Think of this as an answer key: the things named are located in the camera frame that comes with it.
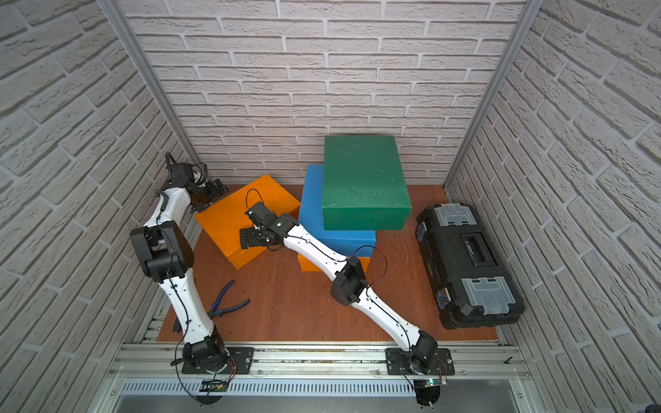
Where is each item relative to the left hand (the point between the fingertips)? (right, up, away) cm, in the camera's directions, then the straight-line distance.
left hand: (223, 187), depth 99 cm
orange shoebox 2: (+38, -24, -32) cm, 55 cm away
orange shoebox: (+2, -13, -3) cm, 13 cm away
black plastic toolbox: (+84, -30, -28) cm, 94 cm away
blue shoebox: (+50, -19, -23) cm, 58 cm away
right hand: (+16, -19, -9) cm, 27 cm away
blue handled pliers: (+5, -42, -17) cm, 45 cm away
